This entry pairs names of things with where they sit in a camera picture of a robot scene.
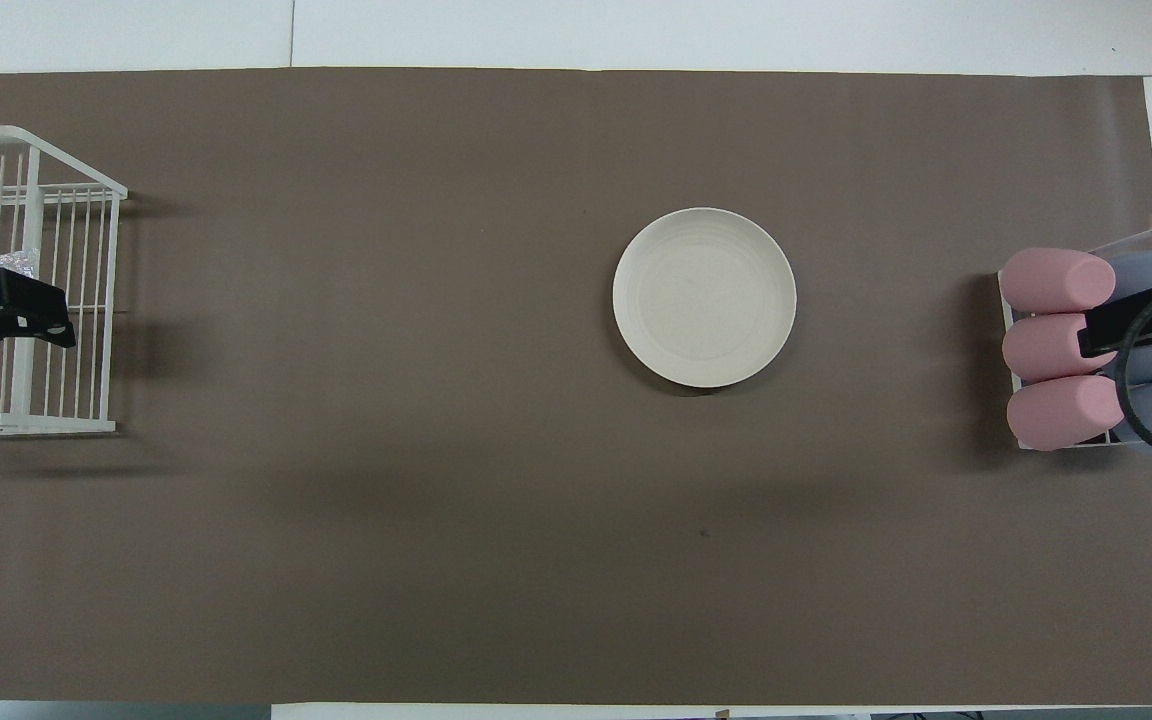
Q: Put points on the brown table mat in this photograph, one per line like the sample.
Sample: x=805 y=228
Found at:
x=536 y=500

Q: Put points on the pink plastic cup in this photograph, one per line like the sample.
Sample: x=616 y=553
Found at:
x=1041 y=347
x=1056 y=412
x=1056 y=280

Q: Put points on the cream round plate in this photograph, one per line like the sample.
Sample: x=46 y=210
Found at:
x=704 y=297

